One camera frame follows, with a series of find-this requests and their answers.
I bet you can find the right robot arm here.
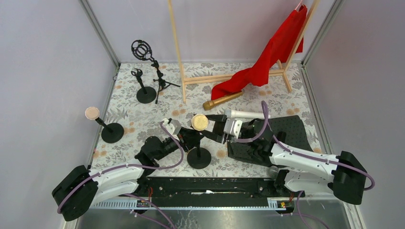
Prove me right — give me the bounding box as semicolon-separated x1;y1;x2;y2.
202;114;367;205

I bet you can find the pink microphone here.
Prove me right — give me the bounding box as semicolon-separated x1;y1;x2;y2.
85;106;100;120

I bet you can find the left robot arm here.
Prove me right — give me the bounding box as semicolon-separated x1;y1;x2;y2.
52;127;203;221

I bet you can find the black tripod shock-mount stand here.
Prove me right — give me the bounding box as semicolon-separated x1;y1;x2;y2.
131;40;180;104

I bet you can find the grey slotted cable duct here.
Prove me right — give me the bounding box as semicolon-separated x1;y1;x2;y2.
91;196;295;211

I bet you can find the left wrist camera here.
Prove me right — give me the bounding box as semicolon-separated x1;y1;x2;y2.
162;118;182;136

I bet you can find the wooden rack frame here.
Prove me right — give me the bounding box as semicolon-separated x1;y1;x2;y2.
167;0;320;103

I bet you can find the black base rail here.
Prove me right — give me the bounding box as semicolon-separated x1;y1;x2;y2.
131;177;298;201

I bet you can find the black cylinder on mat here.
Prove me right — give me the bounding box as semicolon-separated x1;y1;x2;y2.
275;131;287;144

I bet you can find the black round-base mic stand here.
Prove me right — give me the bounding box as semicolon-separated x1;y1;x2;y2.
95;117;125;144

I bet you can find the dark perforated foam mat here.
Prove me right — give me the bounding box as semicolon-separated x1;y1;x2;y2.
227;115;312;167

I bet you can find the red cloth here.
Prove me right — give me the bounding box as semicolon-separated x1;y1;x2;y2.
211;5;308;100

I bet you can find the cream yellow microphone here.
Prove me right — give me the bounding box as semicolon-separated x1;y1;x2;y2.
191;114;209;131

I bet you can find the white microphone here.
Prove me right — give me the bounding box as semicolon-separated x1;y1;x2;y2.
224;109;265;119

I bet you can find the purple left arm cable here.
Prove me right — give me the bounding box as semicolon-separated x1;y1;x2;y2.
57;120;185;215

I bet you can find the gold microphone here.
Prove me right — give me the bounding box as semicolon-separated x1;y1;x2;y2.
202;91;244;111

